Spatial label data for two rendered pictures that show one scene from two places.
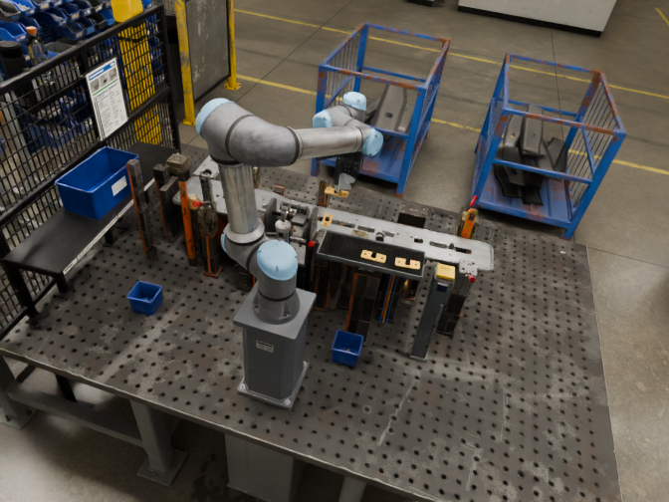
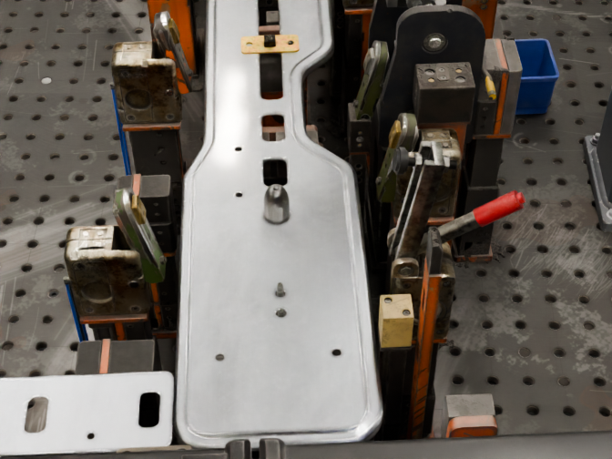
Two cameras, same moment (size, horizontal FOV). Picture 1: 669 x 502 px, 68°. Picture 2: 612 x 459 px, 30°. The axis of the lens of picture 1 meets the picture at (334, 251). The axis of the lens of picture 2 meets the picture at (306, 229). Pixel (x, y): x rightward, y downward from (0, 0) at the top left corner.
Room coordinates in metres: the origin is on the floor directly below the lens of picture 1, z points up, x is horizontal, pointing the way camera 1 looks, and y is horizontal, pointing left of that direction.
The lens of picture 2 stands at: (1.86, 1.34, 2.01)
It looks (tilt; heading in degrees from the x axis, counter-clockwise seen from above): 47 degrees down; 259
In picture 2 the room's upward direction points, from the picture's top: 1 degrees counter-clockwise
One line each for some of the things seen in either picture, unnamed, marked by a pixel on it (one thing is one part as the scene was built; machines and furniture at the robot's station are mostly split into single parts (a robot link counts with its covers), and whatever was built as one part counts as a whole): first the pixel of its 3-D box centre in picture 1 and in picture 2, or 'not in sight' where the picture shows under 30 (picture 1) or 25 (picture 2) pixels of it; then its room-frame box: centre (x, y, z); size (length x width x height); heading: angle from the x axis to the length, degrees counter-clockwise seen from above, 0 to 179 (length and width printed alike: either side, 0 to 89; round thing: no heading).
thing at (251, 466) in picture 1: (272, 429); not in sight; (1.06, 0.16, 0.33); 0.31 x 0.31 x 0.66; 78
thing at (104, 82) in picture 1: (107, 99); not in sight; (1.92, 1.04, 1.30); 0.23 x 0.02 x 0.31; 172
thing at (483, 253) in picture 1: (332, 220); (264, 39); (1.68, 0.03, 1.00); 1.38 x 0.22 x 0.02; 82
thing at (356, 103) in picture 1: (352, 112); not in sight; (1.47, 0.00, 1.59); 0.09 x 0.08 x 0.11; 141
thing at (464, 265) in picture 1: (456, 299); not in sight; (1.42, -0.51, 0.88); 0.11 x 0.10 x 0.36; 172
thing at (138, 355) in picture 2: not in sight; (131, 429); (1.94, 0.55, 0.84); 0.11 x 0.10 x 0.28; 172
